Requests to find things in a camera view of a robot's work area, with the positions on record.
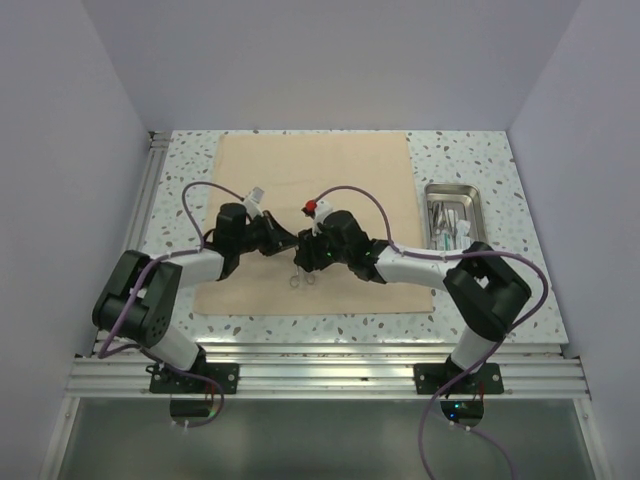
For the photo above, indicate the curved tweezers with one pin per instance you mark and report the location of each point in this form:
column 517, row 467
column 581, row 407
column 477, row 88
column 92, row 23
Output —
column 440, row 219

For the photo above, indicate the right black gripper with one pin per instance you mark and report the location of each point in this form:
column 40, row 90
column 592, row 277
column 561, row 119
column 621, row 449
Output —
column 307, row 256

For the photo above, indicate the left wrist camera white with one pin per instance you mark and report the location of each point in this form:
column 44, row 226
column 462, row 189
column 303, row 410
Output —
column 252, row 202

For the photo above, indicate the stainless steel tray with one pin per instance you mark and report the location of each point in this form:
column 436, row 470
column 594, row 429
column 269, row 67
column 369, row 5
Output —
column 464, row 205

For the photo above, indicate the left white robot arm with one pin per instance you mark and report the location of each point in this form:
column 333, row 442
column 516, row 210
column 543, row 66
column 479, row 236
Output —
column 137, row 302

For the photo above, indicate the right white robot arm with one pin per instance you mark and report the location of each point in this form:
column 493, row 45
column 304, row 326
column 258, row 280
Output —
column 487, row 292

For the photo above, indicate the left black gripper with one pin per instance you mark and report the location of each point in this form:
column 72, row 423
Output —
column 278, row 238

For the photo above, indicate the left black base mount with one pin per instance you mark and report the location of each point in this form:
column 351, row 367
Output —
column 209, row 377

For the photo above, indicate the beige cloth mat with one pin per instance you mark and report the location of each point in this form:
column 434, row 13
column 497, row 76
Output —
column 367, row 174

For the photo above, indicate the hemostat forceps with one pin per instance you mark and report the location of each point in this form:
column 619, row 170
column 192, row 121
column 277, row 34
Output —
column 300, row 277

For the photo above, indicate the aluminium rail frame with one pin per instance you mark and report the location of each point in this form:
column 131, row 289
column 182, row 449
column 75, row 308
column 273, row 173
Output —
column 368, row 355

